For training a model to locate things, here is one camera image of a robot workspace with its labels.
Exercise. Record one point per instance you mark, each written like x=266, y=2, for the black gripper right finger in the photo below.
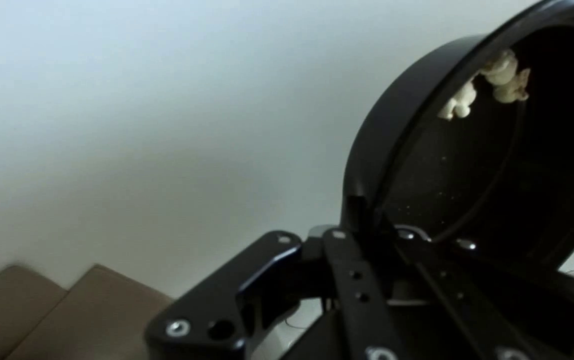
x=499, y=312

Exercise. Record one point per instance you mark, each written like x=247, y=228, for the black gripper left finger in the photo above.
x=232, y=306

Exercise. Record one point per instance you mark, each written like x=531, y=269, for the black bowl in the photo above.
x=433, y=172

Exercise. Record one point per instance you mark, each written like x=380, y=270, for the white popcorn piece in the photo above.
x=505, y=76
x=458, y=103

